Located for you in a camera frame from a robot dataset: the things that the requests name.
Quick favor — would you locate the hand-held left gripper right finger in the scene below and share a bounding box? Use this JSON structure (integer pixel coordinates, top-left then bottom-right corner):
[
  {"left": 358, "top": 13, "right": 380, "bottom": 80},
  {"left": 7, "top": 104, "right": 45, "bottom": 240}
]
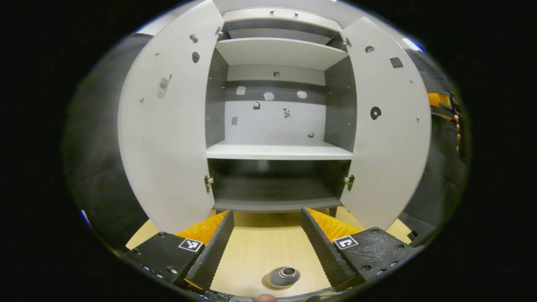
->
[{"left": 301, "top": 207, "right": 422, "bottom": 292}]

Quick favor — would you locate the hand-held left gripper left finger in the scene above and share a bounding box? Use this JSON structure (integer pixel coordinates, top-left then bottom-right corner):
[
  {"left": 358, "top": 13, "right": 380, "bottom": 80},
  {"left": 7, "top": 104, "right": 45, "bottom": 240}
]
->
[{"left": 125, "top": 210, "right": 235, "bottom": 293}]

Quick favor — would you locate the white cabinet door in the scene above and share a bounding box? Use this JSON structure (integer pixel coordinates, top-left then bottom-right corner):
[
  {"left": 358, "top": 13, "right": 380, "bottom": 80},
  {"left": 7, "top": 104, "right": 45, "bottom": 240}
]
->
[
  {"left": 339, "top": 17, "right": 432, "bottom": 231},
  {"left": 117, "top": 0, "right": 225, "bottom": 234}
]

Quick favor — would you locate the white and grey cabinet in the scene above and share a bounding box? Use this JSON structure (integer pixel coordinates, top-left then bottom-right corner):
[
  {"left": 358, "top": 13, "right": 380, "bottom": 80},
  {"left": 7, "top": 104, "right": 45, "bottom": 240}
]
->
[{"left": 205, "top": 8, "right": 357, "bottom": 212}]

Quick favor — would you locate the white cabinet shelf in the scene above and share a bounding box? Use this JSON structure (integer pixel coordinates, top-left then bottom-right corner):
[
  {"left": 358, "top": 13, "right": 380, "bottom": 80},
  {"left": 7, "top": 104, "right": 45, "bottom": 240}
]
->
[
  {"left": 206, "top": 141, "right": 354, "bottom": 161},
  {"left": 215, "top": 37, "right": 349, "bottom": 71}
]

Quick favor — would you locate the white cabinet drawer front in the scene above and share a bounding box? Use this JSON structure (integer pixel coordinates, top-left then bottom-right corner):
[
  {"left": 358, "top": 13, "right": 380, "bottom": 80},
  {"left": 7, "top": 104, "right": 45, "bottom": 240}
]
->
[{"left": 222, "top": 8, "right": 342, "bottom": 32}]

